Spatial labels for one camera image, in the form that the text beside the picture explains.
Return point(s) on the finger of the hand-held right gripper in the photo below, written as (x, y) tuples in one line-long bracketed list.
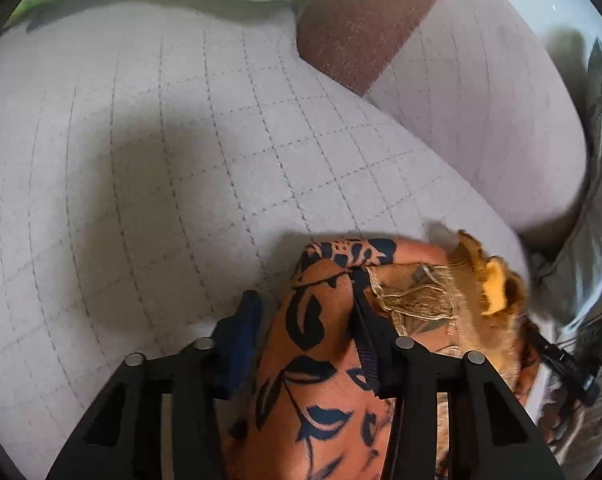
[(563, 362)]

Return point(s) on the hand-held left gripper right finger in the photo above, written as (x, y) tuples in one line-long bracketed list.
[(377, 347)]

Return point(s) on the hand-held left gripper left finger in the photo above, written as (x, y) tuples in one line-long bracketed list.
[(243, 335)]

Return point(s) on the orange floral print garment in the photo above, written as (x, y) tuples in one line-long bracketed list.
[(326, 400)]

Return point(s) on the grey quilted sofa seat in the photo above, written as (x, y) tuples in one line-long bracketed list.
[(146, 170)]

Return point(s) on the brown cushion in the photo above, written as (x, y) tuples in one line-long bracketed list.
[(366, 20)]

